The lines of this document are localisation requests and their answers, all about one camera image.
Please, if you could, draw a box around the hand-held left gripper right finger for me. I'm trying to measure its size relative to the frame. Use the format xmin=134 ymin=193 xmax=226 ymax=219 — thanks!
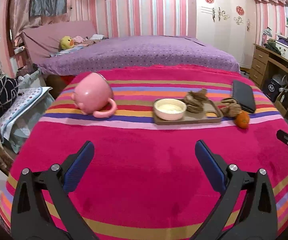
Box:
xmin=195 ymin=140 xmax=279 ymax=240

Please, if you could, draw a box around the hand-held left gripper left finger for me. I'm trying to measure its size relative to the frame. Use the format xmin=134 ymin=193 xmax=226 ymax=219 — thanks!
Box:
xmin=10 ymin=141 xmax=102 ymax=240

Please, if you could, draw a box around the cardboard box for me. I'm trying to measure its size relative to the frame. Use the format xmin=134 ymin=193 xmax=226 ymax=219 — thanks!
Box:
xmin=275 ymin=89 xmax=288 ymax=117

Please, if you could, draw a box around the black box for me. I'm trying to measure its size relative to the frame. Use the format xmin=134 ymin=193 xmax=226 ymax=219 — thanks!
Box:
xmin=262 ymin=77 xmax=283 ymax=100

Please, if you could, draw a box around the tangerine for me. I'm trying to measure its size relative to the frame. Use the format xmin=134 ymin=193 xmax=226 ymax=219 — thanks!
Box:
xmin=234 ymin=112 xmax=250 ymax=130

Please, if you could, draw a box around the white fan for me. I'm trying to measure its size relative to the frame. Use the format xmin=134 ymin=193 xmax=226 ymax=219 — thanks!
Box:
xmin=271 ymin=74 xmax=288 ymax=88

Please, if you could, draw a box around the brown rectangular tray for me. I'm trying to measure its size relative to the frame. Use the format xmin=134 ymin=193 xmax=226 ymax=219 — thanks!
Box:
xmin=154 ymin=99 xmax=224 ymax=126

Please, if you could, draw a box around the black notebook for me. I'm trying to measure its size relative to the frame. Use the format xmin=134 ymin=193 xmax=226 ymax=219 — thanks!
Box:
xmin=231 ymin=79 xmax=256 ymax=114

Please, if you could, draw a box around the brown crumpled cloth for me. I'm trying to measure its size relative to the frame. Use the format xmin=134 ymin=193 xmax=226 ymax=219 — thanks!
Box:
xmin=184 ymin=89 xmax=208 ymax=113
xmin=220 ymin=97 xmax=242 ymax=118

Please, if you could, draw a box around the striped pink blanket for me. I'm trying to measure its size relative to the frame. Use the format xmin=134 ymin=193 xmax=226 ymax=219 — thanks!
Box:
xmin=0 ymin=65 xmax=288 ymax=240

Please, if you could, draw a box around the white bowl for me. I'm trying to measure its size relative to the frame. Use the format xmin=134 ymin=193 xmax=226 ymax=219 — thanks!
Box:
xmin=153 ymin=98 xmax=187 ymax=120

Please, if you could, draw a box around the pink ceramic cup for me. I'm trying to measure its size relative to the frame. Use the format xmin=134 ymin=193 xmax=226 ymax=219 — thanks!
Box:
xmin=73 ymin=72 xmax=117 ymax=118

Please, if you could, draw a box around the wooden desk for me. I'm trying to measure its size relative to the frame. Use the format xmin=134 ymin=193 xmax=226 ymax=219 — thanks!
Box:
xmin=249 ymin=44 xmax=288 ymax=118

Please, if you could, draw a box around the white storage box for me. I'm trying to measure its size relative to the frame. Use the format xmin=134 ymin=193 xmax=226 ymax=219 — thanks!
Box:
xmin=275 ymin=41 xmax=288 ymax=60

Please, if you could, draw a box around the dotted cushion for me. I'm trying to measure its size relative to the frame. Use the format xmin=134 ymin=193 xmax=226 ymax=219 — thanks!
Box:
xmin=0 ymin=87 xmax=56 ymax=154

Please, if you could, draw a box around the green cloth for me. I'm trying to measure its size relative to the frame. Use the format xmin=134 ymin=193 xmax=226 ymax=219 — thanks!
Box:
xmin=264 ymin=39 xmax=283 ymax=55

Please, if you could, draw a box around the black patterned bag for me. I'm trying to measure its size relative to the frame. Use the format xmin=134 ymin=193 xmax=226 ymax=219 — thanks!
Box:
xmin=0 ymin=76 xmax=19 ymax=119

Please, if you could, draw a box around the white wardrobe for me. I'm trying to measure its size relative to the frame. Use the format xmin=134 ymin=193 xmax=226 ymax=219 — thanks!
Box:
xmin=195 ymin=0 xmax=259 ymax=72

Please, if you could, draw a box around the light blue cloth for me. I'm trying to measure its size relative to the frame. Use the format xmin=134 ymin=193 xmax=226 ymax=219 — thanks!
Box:
xmin=50 ymin=44 xmax=89 ymax=58

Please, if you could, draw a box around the yellow duck plush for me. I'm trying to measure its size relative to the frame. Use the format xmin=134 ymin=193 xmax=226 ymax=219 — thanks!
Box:
xmin=60 ymin=36 xmax=74 ymax=50

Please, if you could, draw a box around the bed with purple bedspread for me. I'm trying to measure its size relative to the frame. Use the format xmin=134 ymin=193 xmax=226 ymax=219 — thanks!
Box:
xmin=38 ymin=35 xmax=241 ymax=77

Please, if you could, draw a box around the pink covered headboard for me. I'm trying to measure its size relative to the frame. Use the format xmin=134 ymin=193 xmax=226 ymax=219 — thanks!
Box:
xmin=21 ymin=21 xmax=96 ymax=65

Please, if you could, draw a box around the pink shiny curtain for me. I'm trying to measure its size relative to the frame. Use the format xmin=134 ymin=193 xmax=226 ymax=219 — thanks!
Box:
xmin=6 ymin=0 xmax=47 ymax=48

